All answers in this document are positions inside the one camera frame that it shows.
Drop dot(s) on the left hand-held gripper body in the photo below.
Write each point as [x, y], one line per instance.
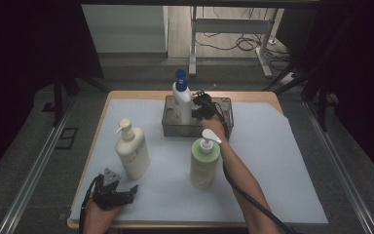
[105, 195]

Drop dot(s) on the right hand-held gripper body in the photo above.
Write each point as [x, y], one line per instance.
[209, 109]

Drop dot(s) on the white bottle with blue pump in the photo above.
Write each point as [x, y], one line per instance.
[182, 104]

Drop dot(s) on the grey mesh basket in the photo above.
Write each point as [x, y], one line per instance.
[220, 125]

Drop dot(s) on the cream pump bottle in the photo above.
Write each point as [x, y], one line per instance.
[133, 156]

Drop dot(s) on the green pump bottle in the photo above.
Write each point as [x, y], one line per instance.
[204, 165]

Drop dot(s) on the person's right hand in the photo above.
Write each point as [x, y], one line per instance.
[215, 128]

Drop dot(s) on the person's left hand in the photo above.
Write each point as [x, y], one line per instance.
[98, 219]

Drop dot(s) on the white foam mat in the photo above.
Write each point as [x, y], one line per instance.
[162, 201]

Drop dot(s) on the white power strip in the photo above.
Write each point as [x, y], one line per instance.
[289, 78]

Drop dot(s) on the white cabinet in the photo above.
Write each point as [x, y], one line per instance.
[126, 29]

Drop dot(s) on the black stand legs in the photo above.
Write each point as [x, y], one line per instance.
[58, 97]
[321, 100]

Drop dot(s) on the dark curtain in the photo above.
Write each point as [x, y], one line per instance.
[363, 81]
[22, 65]

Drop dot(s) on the aluminium floor rail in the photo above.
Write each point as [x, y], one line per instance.
[32, 175]
[341, 169]

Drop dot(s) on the white metal stand frame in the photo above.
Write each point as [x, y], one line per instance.
[230, 26]

